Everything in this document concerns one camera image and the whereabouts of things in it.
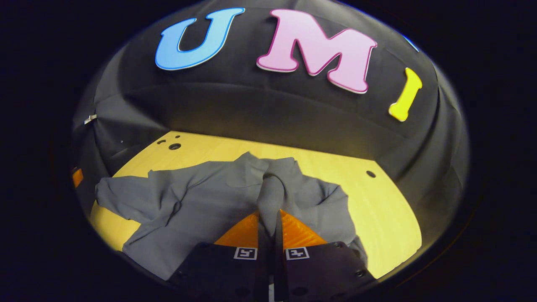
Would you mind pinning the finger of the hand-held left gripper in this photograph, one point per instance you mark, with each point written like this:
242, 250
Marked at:
77, 178

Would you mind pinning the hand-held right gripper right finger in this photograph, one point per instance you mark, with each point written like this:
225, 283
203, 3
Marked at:
280, 272

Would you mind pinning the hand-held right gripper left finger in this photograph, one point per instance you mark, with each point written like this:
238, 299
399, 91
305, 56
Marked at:
264, 268

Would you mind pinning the grey button shirt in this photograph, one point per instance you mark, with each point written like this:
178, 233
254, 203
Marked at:
201, 197

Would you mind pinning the white cloth clip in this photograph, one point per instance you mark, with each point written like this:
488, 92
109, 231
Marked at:
90, 119

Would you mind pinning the black backdrop cloth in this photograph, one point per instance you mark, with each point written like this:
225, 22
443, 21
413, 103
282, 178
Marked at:
260, 109

